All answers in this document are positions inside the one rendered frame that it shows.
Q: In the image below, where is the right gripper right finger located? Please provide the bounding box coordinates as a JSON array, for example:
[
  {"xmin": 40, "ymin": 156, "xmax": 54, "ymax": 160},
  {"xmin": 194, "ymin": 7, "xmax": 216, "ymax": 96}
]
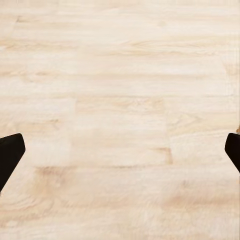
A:
[{"xmin": 224, "ymin": 132, "xmax": 240, "ymax": 172}]

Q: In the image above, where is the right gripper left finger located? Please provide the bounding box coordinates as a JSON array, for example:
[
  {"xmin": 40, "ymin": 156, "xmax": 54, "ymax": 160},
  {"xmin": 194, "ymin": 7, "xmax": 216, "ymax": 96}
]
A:
[{"xmin": 0, "ymin": 133, "xmax": 26, "ymax": 192}]

